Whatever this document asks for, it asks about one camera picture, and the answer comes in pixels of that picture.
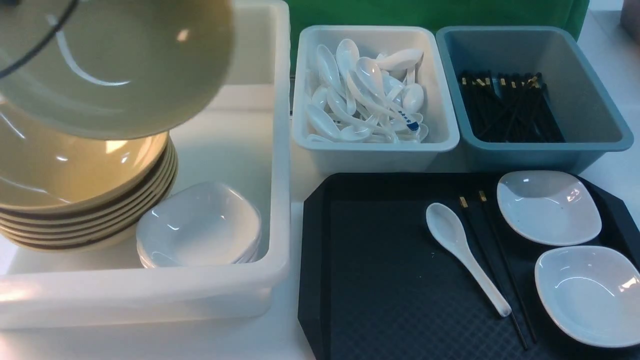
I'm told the white soup spoon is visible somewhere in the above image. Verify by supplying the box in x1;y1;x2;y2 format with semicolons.
425;202;512;317

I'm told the yellow noodle bowl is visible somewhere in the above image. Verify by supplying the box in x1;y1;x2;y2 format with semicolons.
0;0;234;141

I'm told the white square dish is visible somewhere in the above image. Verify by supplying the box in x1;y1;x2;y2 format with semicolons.
534;245;640;349
496;170;602;247

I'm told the large white tub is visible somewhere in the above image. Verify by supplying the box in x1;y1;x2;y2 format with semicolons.
1;0;291;330

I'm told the pile of white spoons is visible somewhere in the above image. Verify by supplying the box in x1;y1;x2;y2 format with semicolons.
304;38;430;144

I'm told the white spoon bin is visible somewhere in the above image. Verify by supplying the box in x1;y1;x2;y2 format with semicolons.
292;25;460;174

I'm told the black serving tray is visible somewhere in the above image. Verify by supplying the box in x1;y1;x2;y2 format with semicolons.
297;172;639;360

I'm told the stack of white dishes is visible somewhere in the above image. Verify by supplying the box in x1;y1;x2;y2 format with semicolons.
135;181;262;269

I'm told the pile of black chopsticks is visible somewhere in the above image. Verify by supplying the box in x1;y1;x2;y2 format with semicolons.
458;70;567;144

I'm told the teal chopstick bin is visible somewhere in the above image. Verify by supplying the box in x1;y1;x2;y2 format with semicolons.
436;26;634;173

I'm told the stack of yellow bowls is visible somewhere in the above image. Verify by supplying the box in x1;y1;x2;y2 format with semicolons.
0;101;178;252

